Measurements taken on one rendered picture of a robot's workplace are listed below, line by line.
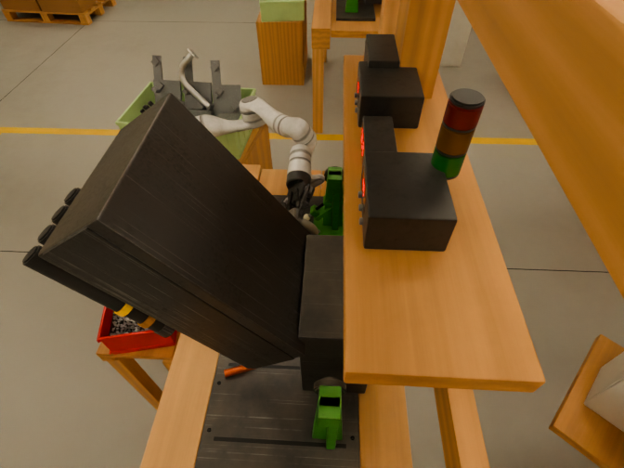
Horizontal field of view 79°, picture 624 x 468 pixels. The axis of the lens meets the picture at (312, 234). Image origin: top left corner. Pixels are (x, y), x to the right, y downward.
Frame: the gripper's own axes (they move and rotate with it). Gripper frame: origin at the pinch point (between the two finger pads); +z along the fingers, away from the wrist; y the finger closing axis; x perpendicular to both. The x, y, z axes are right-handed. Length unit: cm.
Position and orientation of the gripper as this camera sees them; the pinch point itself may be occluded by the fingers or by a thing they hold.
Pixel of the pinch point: (295, 217)
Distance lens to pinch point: 112.1
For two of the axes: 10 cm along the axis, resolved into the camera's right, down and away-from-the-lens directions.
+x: 7.4, 3.3, 5.9
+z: -0.6, 9.0, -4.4
